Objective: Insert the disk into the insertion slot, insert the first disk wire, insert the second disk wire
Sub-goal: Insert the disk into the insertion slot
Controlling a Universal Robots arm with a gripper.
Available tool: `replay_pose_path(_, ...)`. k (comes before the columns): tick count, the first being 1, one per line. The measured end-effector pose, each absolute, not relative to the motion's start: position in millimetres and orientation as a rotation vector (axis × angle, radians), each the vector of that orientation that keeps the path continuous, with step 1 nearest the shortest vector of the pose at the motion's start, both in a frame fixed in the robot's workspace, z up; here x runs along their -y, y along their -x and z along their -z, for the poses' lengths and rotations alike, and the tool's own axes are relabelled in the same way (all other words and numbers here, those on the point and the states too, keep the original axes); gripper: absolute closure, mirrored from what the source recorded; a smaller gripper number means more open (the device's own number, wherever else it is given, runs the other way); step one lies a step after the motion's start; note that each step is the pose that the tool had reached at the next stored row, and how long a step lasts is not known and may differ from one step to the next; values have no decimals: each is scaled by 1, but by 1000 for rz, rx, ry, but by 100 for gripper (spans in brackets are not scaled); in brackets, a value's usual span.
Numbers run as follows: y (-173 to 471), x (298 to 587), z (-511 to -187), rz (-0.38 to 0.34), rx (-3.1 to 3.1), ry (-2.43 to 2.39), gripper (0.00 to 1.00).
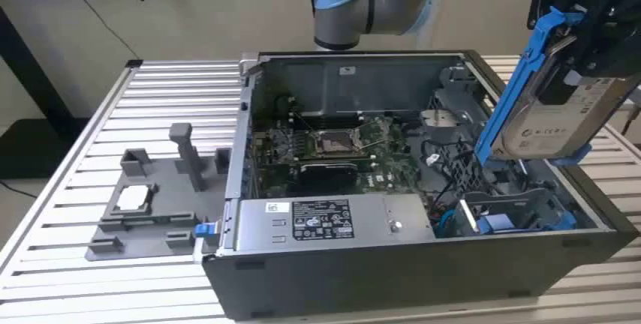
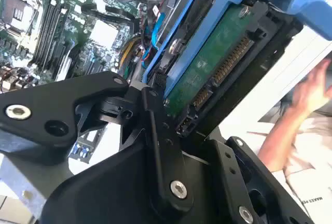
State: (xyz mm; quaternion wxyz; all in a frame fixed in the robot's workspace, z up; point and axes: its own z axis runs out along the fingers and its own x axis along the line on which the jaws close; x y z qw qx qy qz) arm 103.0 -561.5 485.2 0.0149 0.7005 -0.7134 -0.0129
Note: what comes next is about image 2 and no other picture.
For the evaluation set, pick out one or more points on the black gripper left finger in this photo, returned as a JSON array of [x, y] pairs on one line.
[[52, 104]]

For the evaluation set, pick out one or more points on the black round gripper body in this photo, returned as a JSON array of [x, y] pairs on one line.
[[116, 195]]

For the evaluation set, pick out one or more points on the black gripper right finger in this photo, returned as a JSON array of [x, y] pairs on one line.
[[238, 182]]

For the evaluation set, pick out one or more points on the hard disk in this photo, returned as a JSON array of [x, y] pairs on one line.
[[207, 66]]

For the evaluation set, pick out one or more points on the person's bare hand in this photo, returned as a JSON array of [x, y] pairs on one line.
[[315, 89]]

